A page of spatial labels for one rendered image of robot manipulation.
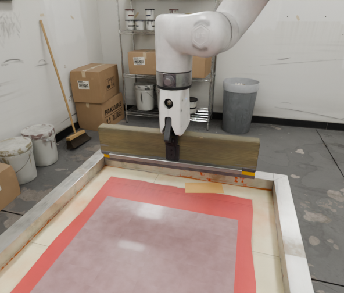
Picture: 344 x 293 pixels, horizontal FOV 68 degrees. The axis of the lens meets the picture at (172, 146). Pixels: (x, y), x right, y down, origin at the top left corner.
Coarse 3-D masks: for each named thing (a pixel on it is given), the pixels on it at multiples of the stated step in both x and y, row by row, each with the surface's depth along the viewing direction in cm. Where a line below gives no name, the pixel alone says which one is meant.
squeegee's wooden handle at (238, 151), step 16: (112, 128) 62; (128, 128) 61; (144, 128) 61; (112, 144) 64; (128, 144) 62; (144, 144) 61; (160, 144) 60; (192, 144) 58; (208, 144) 57; (224, 144) 56; (240, 144) 55; (256, 144) 54; (192, 160) 60; (208, 160) 58; (224, 160) 57; (240, 160) 56; (256, 160) 55
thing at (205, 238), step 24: (168, 216) 61; (192, 216) 61; (216, 216) 61; (240, 216) 61; (168, 240) 55; (192, 240) 55; (216, 240) 55; (240, 240) 55; (144, 264) 49; (168, 264) 49; (192, 264) 49; (216, 264) 49; (240, 264) 49; (144, 288) 45; (168, 288) 45; (192, 288) 45; (216, 288) 45; (240, 288) 45
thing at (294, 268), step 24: (96, 168) 78; (144, 168) 79; (168, 168) 76; (72, 192) 67; (288, 192) 64; (24, 216) 56; (48, 216) 59; (288, 216) 56; (0, 240) 50; (24, 240) 53; (288, 240) 50; (0, 264) 48; (288, 264) 45; (288, 288) 42; (312, 288) 41
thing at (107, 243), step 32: (128, 192) 70; (160, 192) 70; (96, 224) 59; (128, 224) 59; (160, 224) 59; (64, 256) 51; (96, 256) 51; (128, 256) 51; (32, 288) 45; (64, 288) 45; (96, 288) 45; (128, 288) 45
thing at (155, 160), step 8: (112, 152) 64; (136, 160) 62; (144, 160) 62; (152, 160) 61; (160, 160) 60; (168, 160) 60; (184, 160) 60; (200, 168) 58; (208, 168) 58; (216, 168) 57; (224, 168) 57; (232, 168) 57; (240, 168) 57
